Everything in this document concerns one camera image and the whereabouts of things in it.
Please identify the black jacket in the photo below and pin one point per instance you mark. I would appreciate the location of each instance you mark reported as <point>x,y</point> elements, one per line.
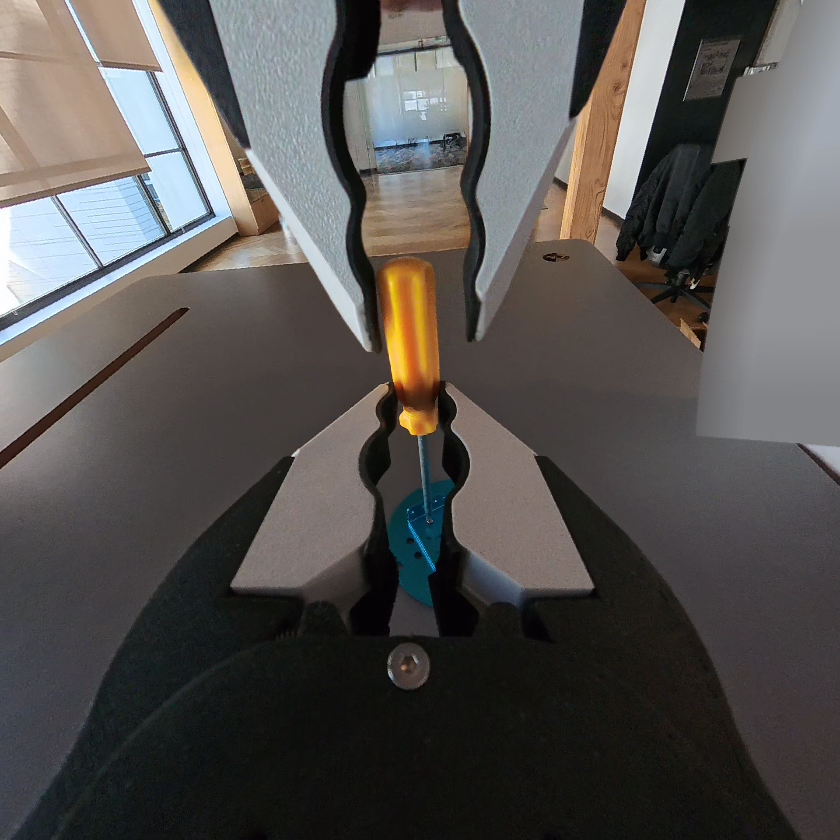
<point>682,210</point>

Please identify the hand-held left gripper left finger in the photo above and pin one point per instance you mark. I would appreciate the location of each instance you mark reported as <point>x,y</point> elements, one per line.
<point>308,518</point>

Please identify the grey desk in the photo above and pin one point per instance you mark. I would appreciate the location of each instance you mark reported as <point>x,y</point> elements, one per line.
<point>197,459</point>

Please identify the black office chair base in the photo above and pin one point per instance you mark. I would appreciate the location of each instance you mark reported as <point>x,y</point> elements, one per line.
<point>676,283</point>

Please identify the blue metal angle bracket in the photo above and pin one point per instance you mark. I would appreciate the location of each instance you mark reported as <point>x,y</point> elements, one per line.
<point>420,538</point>

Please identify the wooden pillar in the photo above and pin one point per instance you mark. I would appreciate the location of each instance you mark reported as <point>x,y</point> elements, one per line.
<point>600,164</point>
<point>200,98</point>

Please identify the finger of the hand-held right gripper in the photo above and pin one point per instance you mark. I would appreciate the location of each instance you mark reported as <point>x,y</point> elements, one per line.
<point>525,98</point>
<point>282,85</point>

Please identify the framed wall picture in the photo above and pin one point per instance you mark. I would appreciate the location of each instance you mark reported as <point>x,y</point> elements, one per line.
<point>712,69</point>

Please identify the large window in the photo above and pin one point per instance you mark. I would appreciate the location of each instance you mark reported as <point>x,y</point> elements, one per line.
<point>65,249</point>

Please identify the blue round metal plate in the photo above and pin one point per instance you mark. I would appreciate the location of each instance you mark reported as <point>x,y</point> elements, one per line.
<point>413,584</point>

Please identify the narrow beige roller blind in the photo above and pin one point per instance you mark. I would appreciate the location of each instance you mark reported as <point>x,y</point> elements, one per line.
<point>118,33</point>

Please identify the patterned rug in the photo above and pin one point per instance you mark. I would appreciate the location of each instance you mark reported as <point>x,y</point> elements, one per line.
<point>420,161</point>

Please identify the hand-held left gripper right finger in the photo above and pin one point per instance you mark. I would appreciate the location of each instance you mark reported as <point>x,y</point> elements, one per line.
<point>518,518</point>

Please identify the wide beige roller blind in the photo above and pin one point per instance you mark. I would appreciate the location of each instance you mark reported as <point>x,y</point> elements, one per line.
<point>59,118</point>

